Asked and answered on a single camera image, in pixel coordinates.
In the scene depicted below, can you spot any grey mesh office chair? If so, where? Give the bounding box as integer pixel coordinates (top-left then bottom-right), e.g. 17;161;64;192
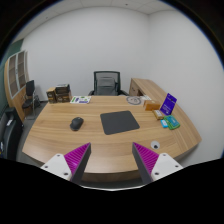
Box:
89;71;128;96

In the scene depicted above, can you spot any dark grey mouse pad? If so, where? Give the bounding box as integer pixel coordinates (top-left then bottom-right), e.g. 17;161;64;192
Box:
100;111;140;135

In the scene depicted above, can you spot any wooden glass door cabinet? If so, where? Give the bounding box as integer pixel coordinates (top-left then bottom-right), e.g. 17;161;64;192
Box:
4;51;29;120

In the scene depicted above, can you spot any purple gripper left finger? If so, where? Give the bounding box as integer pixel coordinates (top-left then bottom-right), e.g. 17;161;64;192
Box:
42;143;91;184

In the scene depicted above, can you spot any wooden office desk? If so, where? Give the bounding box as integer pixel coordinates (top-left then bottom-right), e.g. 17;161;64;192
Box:
21;94;203;183

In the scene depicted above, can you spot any small tan box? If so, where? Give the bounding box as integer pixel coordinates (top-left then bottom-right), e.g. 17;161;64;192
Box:
153;110;164;120

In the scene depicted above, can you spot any white green booklet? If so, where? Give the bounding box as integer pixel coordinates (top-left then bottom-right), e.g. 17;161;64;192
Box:
70;96;91;104

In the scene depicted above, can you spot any black chair at left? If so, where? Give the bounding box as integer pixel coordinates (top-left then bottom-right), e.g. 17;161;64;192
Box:
0;107;23;161

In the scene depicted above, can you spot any black visitor chair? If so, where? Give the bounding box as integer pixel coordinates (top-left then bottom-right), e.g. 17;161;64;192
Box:
22;80;41;112

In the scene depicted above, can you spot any white desk cable grommet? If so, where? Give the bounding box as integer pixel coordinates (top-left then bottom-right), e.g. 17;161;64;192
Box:
151;141;160;149

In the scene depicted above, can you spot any small brown box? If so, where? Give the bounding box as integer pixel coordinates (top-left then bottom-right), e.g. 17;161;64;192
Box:
46;87;57;103

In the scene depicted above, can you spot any black computer mouse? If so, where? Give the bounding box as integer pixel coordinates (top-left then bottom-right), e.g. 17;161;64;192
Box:
70;117;84;131

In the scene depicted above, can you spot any purple standing sign card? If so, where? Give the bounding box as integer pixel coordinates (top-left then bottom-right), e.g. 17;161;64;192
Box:
160;93;177;115

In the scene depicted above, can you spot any green flat box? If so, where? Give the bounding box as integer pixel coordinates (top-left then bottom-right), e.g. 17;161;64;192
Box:
164;115;180;130

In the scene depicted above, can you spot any small blue box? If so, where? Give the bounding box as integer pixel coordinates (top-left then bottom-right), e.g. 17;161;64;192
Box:
160;119;168;128

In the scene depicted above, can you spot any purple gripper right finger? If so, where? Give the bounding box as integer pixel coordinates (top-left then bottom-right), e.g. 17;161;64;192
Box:
132;143;182;184

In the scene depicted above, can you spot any orange brown cardboard box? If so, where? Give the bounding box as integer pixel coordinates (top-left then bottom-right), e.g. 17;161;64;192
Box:
143;100;160;111

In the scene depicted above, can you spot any dark brown box stack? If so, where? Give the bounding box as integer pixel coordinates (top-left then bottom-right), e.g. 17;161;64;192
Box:
55;84;71;103

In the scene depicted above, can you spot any wooden side return desk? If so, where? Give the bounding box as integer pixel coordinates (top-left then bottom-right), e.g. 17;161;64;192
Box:
129;78;167;102

